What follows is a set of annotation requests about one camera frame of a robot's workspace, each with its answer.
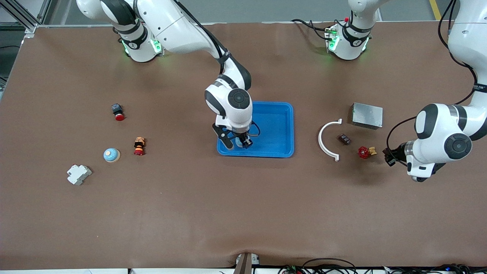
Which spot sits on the silver metal power supply box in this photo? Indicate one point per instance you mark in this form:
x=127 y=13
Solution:
x=367 y=115

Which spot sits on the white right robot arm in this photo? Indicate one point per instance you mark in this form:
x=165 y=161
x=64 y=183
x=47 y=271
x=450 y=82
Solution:
x=179 y=26

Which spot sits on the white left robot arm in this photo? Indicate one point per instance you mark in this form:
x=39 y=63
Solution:
x=441 y=125

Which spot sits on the white curved plastic bracket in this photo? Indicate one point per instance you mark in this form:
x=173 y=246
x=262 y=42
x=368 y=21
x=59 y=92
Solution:
x=320 y=142

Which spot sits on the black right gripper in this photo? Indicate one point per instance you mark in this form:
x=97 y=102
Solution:
x=244 y=137

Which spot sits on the red black push button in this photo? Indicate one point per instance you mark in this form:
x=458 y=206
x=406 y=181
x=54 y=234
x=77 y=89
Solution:
x=118 y=114

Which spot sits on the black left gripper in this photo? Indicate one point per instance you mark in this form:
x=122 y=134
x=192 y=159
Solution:
x=398 y=152

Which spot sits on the blue plastic tray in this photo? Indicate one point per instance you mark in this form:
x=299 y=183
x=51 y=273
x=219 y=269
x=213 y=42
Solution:
x=274 y=129

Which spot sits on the white circuit breaker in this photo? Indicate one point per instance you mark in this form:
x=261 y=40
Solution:
x=78 y=174

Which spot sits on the grey metal clamp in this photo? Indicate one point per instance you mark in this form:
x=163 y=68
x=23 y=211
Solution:
x=245 y=264

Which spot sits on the red yellow emergency stop button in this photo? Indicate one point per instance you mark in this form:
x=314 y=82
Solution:
x=139 y=148

